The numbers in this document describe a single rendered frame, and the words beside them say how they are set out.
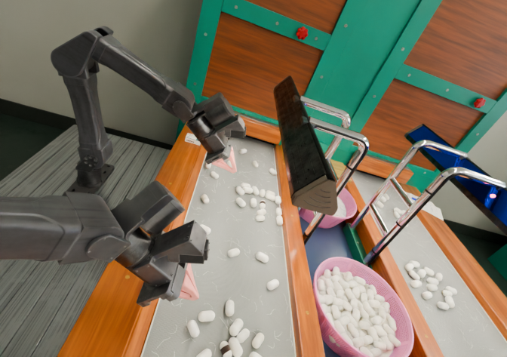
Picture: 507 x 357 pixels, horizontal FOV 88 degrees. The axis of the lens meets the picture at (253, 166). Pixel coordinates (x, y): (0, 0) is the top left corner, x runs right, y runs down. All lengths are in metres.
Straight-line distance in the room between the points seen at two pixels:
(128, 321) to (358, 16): 1.14
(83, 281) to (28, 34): 1.85
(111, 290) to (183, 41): 1.60
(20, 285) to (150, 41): 1.57
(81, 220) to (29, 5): 2.00
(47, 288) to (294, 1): 1.11
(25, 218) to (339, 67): 1.10
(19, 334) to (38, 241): 0.37
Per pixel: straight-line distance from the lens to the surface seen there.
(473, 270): 1.29
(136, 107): 2.17
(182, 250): 0.42
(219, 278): 0.68
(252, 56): 1.14
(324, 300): 0.77
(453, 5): 1.33
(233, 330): 0.62
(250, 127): 1.16
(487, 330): 1.14
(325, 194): 0.44
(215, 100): 0.70
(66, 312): 0.72
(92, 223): 0.37
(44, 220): 0.35
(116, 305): 0.60
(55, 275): 0.77
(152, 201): 0.41
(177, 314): 0.63
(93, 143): 0.83
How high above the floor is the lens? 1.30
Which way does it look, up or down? 32 degrees down
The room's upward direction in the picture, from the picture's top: 22 degrees clockwise
